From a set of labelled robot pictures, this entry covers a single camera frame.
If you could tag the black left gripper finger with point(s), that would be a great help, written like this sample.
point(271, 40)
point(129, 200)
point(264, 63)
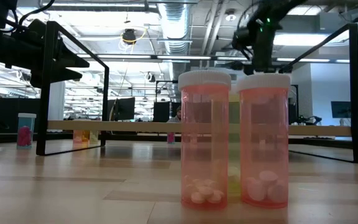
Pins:
point(68, 76)
point(70, 59)

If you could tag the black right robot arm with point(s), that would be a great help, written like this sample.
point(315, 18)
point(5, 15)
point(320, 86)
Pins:
point(275, 12)

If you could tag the wide orange pill bottle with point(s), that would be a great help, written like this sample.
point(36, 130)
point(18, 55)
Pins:
point(85, 134)

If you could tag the black computer monitor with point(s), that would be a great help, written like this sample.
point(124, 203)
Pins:
point(124, 109)
point(162, 112)

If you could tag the blue bottle pink pills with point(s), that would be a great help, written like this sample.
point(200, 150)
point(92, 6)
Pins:
point(26, 133)

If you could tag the yellow-green pill bottle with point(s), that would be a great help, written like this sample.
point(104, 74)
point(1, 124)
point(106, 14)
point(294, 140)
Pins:
point(234, 118)

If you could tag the pink bottle large white pills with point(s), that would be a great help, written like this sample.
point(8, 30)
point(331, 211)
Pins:
point(264, 140)

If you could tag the blue lit monitor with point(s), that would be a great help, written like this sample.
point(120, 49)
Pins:
point(340, 109)

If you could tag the person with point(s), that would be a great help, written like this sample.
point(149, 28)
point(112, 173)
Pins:
point(176, 113)

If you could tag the pink bottle small white pills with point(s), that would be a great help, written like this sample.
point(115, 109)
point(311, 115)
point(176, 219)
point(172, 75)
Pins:
point(204, 140)

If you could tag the wooden shelf black metal frame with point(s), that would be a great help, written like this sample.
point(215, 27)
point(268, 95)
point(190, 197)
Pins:
point(135, 126)

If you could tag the silver ventilation duct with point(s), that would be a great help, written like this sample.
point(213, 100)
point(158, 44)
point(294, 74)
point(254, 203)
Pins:
point(176, 25)

